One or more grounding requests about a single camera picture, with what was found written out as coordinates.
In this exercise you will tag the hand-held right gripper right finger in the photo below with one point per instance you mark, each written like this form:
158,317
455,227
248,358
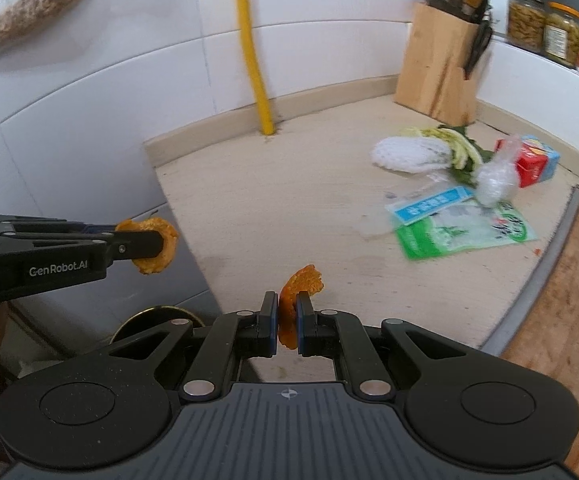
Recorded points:
302,325

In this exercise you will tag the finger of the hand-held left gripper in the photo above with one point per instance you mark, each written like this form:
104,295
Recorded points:
59,230
137,246

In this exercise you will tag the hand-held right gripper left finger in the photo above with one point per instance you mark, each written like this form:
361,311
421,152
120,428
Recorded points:
271,325

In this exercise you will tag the cup-shaped orange peel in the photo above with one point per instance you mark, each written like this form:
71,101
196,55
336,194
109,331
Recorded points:
169,245

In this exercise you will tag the black trash bin gold rim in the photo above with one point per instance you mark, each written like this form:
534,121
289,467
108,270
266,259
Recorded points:
154,312

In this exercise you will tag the green printed packet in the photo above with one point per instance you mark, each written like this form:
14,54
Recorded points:
449,240

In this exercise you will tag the clear wrapper with blue label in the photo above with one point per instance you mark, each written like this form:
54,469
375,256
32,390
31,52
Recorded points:
429,206

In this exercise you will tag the white foam fruit net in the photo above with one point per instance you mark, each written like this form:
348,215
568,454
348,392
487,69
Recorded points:
404,155

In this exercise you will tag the yellow pipe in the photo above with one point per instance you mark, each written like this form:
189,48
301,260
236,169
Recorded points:
254,60

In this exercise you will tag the clear bag of brown grains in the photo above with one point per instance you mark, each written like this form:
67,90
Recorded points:
34,5

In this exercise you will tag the green leafy vegetable scraps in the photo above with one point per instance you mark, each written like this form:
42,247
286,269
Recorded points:
462,152

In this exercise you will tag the clear plastic bag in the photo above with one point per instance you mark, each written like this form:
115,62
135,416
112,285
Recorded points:
494,185

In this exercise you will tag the wooden board with grey edge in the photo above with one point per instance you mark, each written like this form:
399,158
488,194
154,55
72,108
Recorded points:
569,335

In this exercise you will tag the red and blue drink carton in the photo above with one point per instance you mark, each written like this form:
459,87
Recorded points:
537,160

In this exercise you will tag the wooden knife block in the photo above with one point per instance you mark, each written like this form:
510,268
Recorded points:
434,65

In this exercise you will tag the black scissors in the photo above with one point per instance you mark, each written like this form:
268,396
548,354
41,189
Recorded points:
479,47

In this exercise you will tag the glass jar of brown food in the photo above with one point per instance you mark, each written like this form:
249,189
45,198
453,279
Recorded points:
525,22

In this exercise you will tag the glass jar of green food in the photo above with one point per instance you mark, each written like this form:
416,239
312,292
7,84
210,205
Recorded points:
563,37

